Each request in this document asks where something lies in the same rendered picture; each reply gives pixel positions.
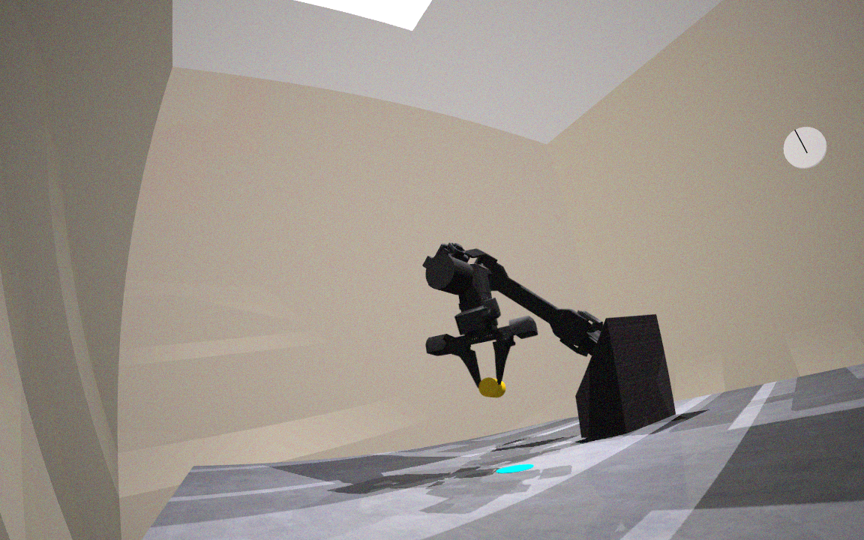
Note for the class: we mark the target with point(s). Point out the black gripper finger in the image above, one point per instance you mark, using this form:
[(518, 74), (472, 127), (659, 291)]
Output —
[(501, 349), (468, 357)]

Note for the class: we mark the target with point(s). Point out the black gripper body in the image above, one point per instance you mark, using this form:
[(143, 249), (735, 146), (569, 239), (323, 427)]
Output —
[(523, 327)]

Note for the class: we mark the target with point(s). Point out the yellow tall cylinder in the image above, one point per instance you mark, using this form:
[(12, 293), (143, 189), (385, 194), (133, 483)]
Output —
[(489, 387)]

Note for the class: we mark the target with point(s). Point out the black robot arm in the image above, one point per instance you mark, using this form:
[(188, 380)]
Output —
[(449, 271)]

